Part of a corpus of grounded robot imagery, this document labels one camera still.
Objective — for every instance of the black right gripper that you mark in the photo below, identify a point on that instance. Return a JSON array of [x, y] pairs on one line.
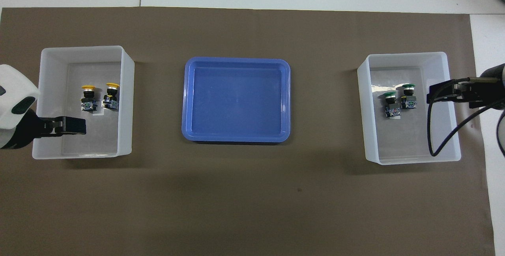
[[477, 90]]

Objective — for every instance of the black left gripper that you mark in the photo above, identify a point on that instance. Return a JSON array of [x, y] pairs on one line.
[[35, 128]]

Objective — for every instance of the yellow push button switch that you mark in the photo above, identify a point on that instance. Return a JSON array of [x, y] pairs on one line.
[[89, 100], [111, 100]]

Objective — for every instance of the green push button switch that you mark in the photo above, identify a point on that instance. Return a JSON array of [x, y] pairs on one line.
[[409, 99], [391, 108]]

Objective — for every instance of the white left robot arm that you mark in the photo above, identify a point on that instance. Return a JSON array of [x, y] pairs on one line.
[[12, 82]]

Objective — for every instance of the translucent white plastic box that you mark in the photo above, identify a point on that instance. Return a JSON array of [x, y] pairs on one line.
[[406, 141], [98, 137]]

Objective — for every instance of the small white box label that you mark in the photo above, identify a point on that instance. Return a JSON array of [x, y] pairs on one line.
[[99, 113]]

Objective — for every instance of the blue plastic tray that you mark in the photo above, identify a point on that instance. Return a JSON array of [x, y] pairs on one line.
[[236, 102]]

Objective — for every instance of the brown table mat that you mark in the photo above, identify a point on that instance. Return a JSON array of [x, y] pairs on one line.
[[236, 189]]

